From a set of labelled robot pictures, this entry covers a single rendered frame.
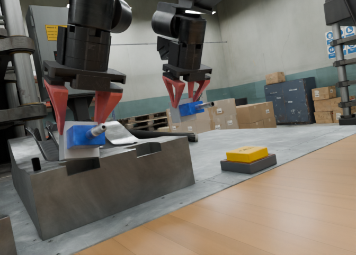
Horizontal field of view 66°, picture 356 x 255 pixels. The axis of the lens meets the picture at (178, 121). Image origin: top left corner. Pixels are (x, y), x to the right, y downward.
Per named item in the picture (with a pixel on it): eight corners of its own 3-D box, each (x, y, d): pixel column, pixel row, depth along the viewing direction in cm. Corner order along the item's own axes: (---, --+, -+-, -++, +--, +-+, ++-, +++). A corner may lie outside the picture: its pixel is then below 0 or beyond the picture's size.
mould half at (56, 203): (195, 183, 51) (183, 111, 50) (42, 241, 36) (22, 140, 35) (103, 163, 92) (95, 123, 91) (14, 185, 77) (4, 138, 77)
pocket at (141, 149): (165, 163, 47) (161, 142, 47) (138, 171, 44) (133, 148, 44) (152, 161, 51) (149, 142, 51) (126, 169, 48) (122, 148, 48)
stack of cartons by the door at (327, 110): (360, 119, 601) (355, 82, 597) (353, 122, 584) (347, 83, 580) (322, 121, 674) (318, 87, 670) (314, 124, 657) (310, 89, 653)
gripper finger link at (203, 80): (167, 102, 69) (170, 65, 65) (189, 98, 73) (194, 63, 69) (184, 112, 64) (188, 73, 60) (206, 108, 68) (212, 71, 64)
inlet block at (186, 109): (223, 114, 61) (218, 90, 60) (206, 118, 58) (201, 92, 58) (188, 120, 71) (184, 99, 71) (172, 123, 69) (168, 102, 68)
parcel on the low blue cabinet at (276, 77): (286, 81, 729) (284, 71, 728) (278, 82, 712) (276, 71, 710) (273, 83, 765) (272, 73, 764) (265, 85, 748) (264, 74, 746)
